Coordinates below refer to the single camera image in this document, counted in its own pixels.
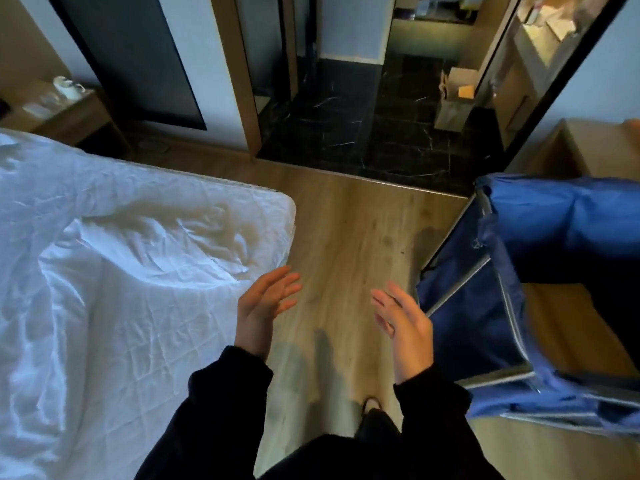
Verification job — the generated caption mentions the person's right forearm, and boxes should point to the person's right forearm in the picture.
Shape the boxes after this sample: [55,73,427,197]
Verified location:
[393,364,503,480]

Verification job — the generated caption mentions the wooden bedside shelf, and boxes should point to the wooden bedside shelf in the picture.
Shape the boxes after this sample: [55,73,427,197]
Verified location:
[0,79,119,148]

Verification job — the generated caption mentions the navy blue fabric laundry bag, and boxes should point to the navy blue fabric laundry bag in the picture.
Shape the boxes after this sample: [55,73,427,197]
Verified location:
[417,173,640,435]

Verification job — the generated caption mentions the white duvet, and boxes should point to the white duvet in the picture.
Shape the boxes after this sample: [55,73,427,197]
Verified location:
[35,199,281,480]

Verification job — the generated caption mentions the person's left forearm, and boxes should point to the person's left forearm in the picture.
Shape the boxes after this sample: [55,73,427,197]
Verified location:
[135,345,275,480]

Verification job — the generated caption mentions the white mug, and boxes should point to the white mug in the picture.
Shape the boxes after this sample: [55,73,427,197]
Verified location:
[51,74,87,102]

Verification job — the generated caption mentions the small wooden side table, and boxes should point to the small wooden side table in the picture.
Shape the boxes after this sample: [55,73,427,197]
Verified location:
[505,117,640,181]

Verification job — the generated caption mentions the person's right hand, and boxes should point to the person's right hand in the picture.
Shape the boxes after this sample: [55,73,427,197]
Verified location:
[371,281,435,385]

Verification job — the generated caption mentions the quilted white mattress pad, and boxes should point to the quilted white mattress pad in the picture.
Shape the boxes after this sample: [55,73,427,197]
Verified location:
[0,127,297,480]

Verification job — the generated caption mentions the open cardboard box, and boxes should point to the open cardboard box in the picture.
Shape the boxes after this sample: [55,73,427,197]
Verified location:
[433,67,482,133]

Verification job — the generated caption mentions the dark glass door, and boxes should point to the dark glass door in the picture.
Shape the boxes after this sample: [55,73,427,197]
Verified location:
[45,0,208,131]

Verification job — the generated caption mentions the person's left hand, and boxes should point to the person's left hand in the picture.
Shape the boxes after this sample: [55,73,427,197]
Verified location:
[233,266,303,363]

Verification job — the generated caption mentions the chrome metal cart frame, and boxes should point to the chrome metal cart frame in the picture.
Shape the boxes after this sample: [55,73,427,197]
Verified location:
[416,172,640,438]

